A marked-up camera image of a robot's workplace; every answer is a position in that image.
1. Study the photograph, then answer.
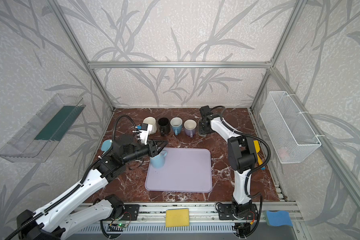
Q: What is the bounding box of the black mug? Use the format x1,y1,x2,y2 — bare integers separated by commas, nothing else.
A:
158,118,171,137

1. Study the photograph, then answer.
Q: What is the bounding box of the white faceted mug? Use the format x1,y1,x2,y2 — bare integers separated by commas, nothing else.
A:
143,117,157,135

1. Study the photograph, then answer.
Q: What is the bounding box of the blue polka dot mug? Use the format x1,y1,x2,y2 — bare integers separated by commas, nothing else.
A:
170,117,183,136

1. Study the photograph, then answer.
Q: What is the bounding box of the lavender mug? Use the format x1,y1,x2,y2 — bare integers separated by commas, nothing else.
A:
184,120,197,138

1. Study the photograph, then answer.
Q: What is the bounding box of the grey mug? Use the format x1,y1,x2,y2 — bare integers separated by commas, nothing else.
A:
198,119,214,137

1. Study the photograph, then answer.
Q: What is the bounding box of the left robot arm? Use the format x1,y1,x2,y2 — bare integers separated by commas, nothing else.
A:
7,115,169,240

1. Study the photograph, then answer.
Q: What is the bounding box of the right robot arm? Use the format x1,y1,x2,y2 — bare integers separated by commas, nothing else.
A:
199,106,271,218

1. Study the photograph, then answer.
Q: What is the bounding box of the light blue mug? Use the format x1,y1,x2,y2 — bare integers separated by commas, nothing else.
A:
150,151,168,169

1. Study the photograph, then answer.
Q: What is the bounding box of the lavender plastic tray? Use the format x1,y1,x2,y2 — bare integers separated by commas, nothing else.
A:
145,148,213,193

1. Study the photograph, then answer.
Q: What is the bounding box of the light blue silicone spatula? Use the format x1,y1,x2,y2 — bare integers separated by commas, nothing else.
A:
101,140,113,155

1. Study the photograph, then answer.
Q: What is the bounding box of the yellow sponge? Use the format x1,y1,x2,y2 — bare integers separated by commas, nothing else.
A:
166,209,190,228

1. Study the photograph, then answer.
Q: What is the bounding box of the green circuit board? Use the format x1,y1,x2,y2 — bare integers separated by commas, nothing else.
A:
109,223,129,232

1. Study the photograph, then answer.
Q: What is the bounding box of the yellow item on table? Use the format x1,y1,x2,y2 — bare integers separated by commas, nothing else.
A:
254,140,263,166

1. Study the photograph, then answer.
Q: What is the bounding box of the blue sponge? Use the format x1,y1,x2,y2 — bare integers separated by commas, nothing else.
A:
265,211,293,227

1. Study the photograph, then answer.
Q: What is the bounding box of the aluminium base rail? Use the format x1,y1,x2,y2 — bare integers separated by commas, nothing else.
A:
65,201,307,240

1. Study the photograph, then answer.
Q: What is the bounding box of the clear plastic wall bin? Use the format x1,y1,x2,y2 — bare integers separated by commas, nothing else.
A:
0,94,86,163

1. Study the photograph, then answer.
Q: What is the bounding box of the white wire basket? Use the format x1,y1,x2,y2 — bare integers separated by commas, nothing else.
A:
260,91,322,164

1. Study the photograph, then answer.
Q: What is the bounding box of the aluminium frame post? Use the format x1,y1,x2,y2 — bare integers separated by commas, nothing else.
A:
47,0,115,111

